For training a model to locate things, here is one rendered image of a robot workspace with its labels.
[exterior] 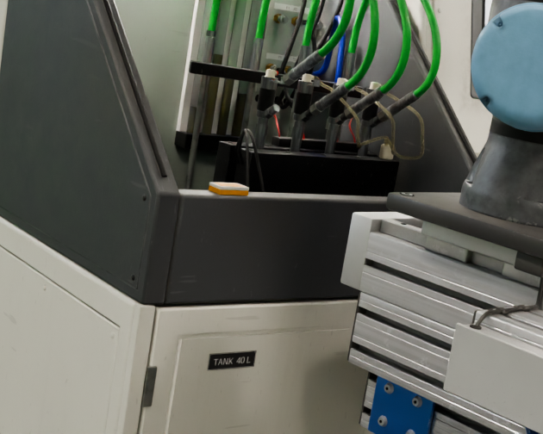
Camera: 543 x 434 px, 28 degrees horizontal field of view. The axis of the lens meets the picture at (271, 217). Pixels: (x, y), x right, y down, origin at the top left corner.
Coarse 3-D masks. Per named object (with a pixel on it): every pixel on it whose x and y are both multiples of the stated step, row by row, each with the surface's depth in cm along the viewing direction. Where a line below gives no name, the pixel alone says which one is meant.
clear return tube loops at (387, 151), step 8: (328, 88) 190; (392, 96) 198; (344, 104) 187; (352, 112) 185; (384, 112) 190; (416, 112) 194; (392, 120) 189; (392, 128) 189; (384, 136) 199; (392, 136) 189; (360, 144) 185; (384, 144) 199; (392, 144) 189; (384, 152) 199; (392, 152) 190
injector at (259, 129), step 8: (264, 80) 183; (264, 88) 183; (272, 88) 183; (264, 96) 183; (272, 96) 184; (264, 104) 184; (272, 104) 184; (264, 112) 184; (272, 112) 183; (264, 120) 185; (256, 128) 186; (264, 128) 185; (256, 136) 186; (264, 136) 185; (256, 144) 186; (264, 144) 186
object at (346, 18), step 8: (216, 0) 197; (352, 0) 167; (216, 8) 197; (344, 8) 168; (352, 8) 168; (216, 16) 198; (344, 16) 168; (344, 24) 168; (208, 32) 198; (336, 32) 169; (344, 32) 169; (328, 40) 171; (336, 40) 170; (328, 48) 171
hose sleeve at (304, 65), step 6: (312, 54) 174; (318, 54) 173; (306, 60) 175; (312, 60) 174; (318, 60) 173; (300, 66) 176; (306, 66) 175; (312, 66) 175; (294, 72) 177; (300, 72) 177; (294, 78) 178
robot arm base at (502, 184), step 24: (504, 144) 116; (528, 144) 114; (480, 168) 118; (504, 168) 115; (528, 168) 114; (480, 192) 116; (504, 192) 114; (528, 192) 114; (504, 216) 114; (528, 216) 113
